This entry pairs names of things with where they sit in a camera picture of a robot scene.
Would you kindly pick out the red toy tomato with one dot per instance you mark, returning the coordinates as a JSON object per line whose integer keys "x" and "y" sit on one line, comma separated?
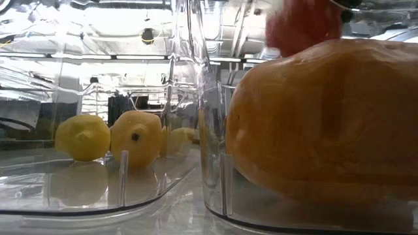
{"x": 300, "y": 29}

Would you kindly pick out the yellow toy fruit with hole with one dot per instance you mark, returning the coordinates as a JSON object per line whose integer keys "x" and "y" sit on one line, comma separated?
{"x": 137, "y": 147}

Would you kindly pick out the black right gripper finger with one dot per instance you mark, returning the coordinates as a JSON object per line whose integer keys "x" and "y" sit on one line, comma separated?
{"x": 347, "y": 15}

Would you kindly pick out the orange toy produce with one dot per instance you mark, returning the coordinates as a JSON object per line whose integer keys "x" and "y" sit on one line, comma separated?
{"x": 326, "y": 124}

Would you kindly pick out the black ceiling device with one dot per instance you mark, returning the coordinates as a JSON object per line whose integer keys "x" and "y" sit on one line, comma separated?
{"x": 147, "y": 35}

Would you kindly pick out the dark cabinet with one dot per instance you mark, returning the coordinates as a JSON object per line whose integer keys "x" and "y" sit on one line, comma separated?
{"x": 117, "y": 107}

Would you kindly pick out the yellow toy lemon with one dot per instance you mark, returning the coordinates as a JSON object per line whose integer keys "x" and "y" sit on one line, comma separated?
{"x": 83, "y": 137}

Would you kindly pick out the small yellow toy fruit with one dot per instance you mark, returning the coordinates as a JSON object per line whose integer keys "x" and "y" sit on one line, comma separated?
{"x": 181, "y": 138}

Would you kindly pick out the clear plastic basket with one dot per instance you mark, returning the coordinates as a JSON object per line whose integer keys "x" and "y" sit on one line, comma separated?
{"x": 91, "y": 192}
{"x": 294, "y": 215}

